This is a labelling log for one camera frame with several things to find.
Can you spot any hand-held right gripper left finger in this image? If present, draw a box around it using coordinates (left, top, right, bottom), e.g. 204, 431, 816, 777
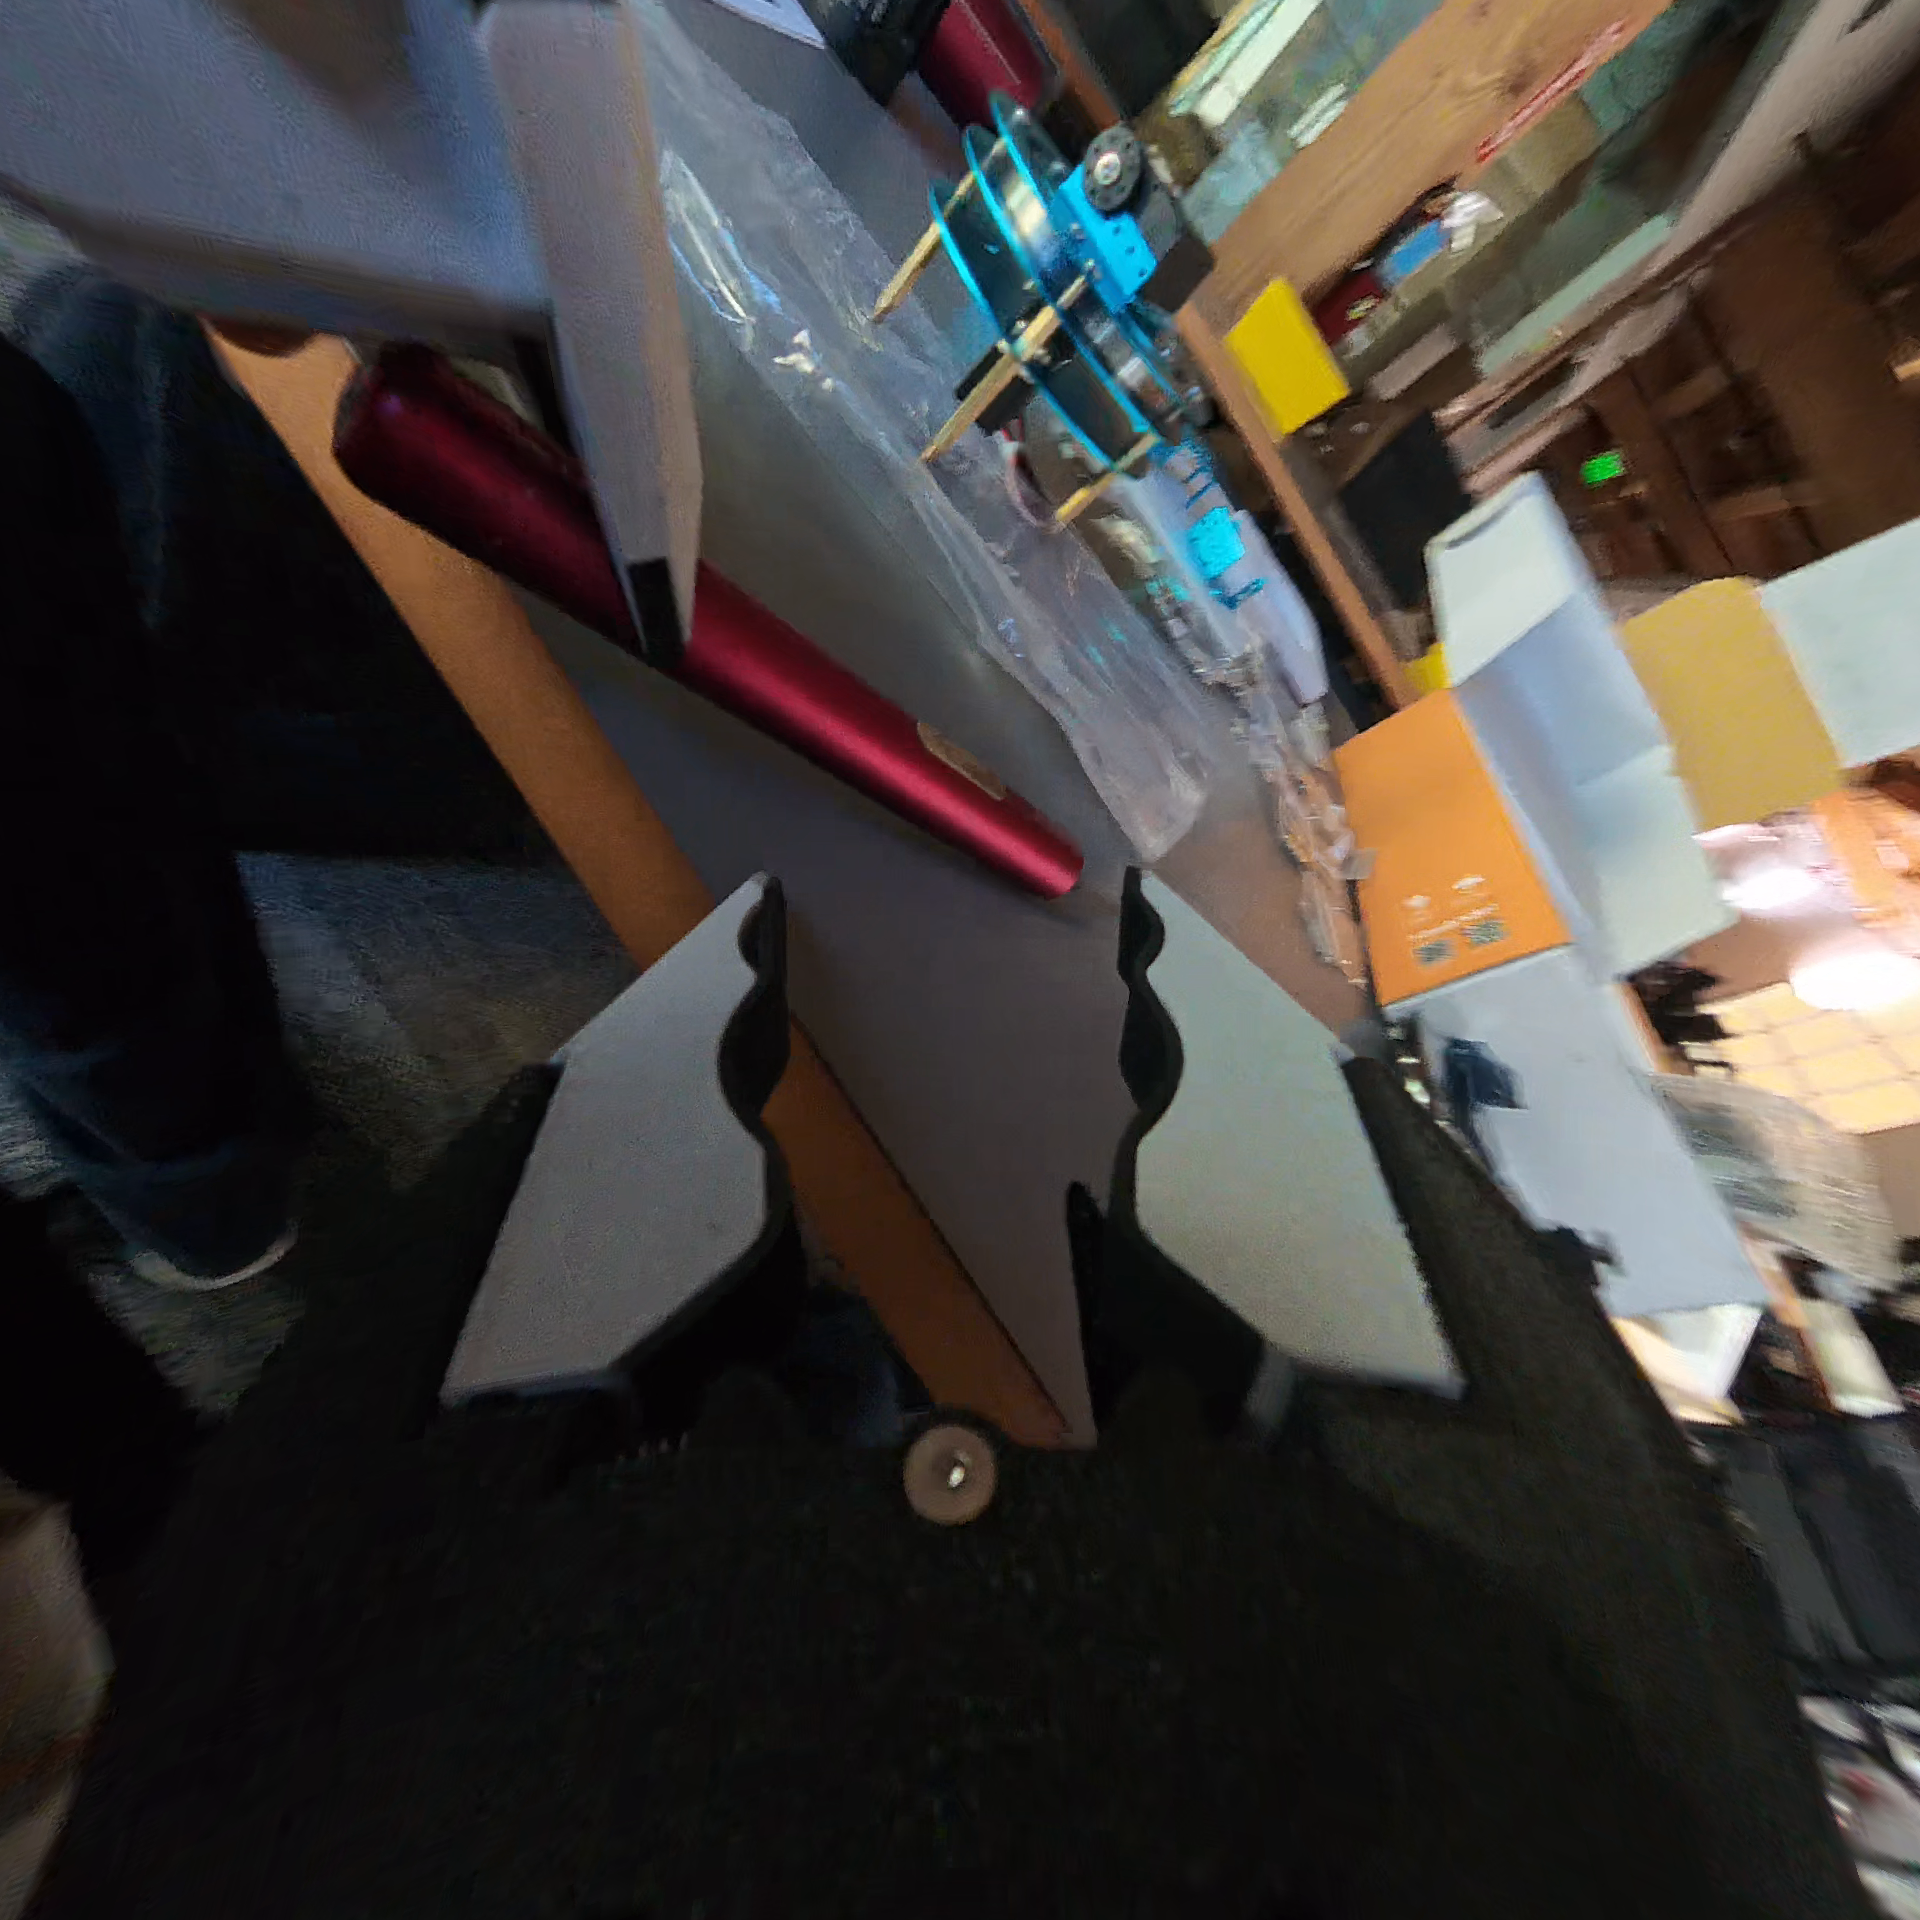
439, 872, 812, 1411

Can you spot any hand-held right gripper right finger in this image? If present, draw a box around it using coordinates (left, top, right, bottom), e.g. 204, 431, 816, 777
1068, 865, 1466, 1445

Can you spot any orange white cardboard box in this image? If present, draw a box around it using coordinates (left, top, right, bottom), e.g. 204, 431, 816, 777
1333, 471, 1920, 1418

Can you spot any pile of small screw bags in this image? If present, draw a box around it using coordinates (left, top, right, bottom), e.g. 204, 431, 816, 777
1223, 661, 1373, 976

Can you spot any wooden post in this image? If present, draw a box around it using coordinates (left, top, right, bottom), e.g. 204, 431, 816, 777
1183, 0, 1682, 323

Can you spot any person's left leg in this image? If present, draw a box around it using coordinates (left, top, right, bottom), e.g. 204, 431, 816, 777
0, 193, 495, 1290

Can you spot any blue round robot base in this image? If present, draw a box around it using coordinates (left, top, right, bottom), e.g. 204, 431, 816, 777
870, 89, 1215, 535

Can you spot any grey desk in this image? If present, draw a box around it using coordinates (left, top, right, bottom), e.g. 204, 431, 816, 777
200, 0, 1389, 1453

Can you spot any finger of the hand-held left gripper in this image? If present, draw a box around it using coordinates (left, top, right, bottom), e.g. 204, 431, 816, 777
0, 0, 711, 669

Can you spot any set of blue metal brackets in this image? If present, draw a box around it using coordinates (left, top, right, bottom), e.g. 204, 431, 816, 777
1148, 433, 1273, 615

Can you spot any red electric screwdriver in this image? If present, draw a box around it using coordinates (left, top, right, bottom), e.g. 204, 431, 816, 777
335, 342, 1085, 897

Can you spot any red cylindrical case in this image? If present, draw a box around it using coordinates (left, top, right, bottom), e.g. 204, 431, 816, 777
914, 0, 1052, 127

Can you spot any yellow plastic bin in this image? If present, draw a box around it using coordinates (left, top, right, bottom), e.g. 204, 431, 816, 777
1223, 277, 1352, 435

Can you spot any large clear plastic bag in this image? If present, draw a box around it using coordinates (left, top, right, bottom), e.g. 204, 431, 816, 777
645, 0, 1215, 864

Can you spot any person's beige jacket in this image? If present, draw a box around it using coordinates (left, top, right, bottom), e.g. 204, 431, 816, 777
0, 1475, 118, 1906

